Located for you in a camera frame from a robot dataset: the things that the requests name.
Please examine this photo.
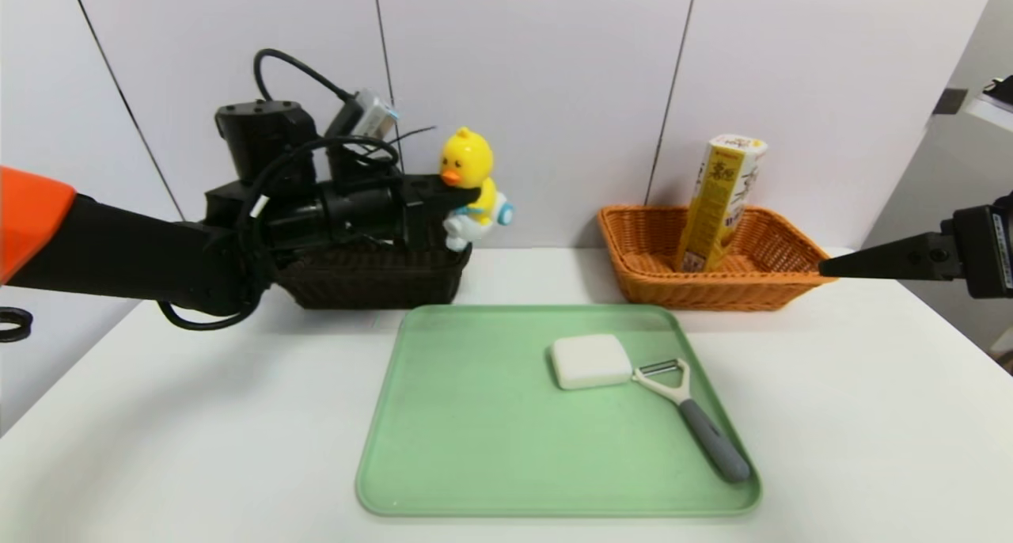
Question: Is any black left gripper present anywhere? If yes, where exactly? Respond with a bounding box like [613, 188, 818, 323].
[321, 173, 481, 251]

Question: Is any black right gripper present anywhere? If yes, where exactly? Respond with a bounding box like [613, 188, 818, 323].
[818, 191, 1013, 299]

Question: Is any yellow duck scooter toy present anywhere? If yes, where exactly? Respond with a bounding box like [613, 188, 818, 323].
[439, 127, 515, 253]

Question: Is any yellow white chips box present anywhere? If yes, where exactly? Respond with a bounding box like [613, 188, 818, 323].
[675, 135, 768, 273]

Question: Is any white soap bar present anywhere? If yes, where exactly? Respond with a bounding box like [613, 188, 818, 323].
[550, 334, 634, 391]

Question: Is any dark brown wicker basket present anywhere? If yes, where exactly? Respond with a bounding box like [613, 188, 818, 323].
[269, 238, 474, 310]

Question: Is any orange wicker basket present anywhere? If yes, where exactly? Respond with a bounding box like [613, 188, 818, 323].
[597, 204, 840, 313]

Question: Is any white flat object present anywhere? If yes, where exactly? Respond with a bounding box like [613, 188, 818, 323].
[962, 76, 1013, 132]

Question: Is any green plastic tray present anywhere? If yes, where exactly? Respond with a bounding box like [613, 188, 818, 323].
[356, 304, 762, 517]

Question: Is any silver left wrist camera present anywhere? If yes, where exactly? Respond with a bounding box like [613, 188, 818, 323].
[346, 89, 400, 142]

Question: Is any black cable white tag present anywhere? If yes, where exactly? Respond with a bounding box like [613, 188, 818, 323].
[157, 135, 401, 332]

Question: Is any black camera cable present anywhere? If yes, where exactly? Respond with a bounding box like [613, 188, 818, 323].
[253, 48, 359, 107]

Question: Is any white peeler grey handle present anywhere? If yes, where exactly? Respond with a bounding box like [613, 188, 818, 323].
[632, 359, 751, 484]

